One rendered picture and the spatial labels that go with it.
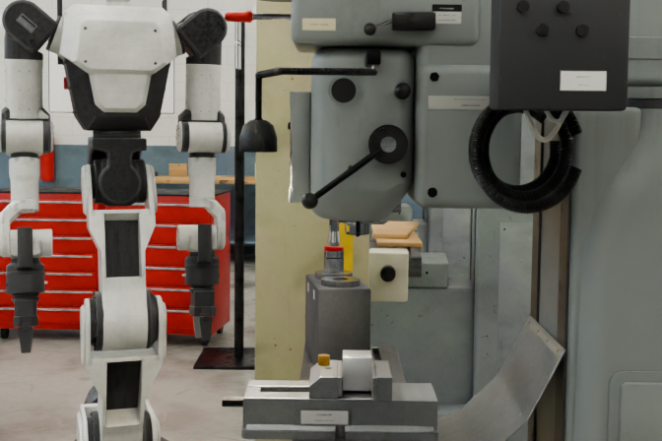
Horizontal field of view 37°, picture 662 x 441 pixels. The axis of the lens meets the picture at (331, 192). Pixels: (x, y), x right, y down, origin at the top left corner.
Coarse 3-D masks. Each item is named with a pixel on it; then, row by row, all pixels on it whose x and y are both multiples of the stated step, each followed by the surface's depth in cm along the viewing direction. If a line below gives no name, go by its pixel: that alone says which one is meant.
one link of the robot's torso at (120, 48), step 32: (128, 0) 241; (64, 32) 232; (96, 32) 231; (128, 32) 233; (160, 32) 235; (64, 64) 242; (96, 64) 231; (128, 64) 234; (160, 64) 236; (96, 96) 233; (128, 96) 235; (160, 96) 241; (96, 128) 237; (128, 128) 240
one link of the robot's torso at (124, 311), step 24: (96, 216) 234; (120, 216) 237; (144, 216) 237; (96, 240) 232; (120, 240) 239; (144, 240) 235; (120, 264) 238; (144, 264) 234; (120, 288) 232; (144, 288) 233; (96, 312) 230; (120, 312) 230; (144, 312) 232; (96, 336) 229; (120, 336) 230; (144, 336) 232
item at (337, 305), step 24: (312, 288) 225; (336, 288) 217; (360, 288) 218; (312, 312) 225; (336, 312) 217; (360, 312) 218; (312, 336) 225; (336, 336) 217; (360, 336) 218; (312, 360) 225
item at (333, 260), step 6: (324, 252) 232; (330, 252) 230; (336, 252) 230; (342, 252) 231; (324, 258) 232; (330, 258) 230; (336, 258) 230; (342, 258) 231; (324, 264) 232; (330, 264) 230; (336, 264) 230; (342, 264) 231; (324, 270) 232; (330, 270) 230; (336, 270) 230; (342, 270) 231
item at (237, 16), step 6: (228, 12) 193; (234, 12) 193; (240, 12) 193; (246, 12) 193; (252, 12) 194; (228, 18) 193; (234, 18) 193; (240, 18) 193; (246, 18) 193; (252, 18) 194; (258, 18) 194; (264, 18) 194; (270, 18) 194; (276, 18) 194; (282, 18) 194; (288, 18) 194
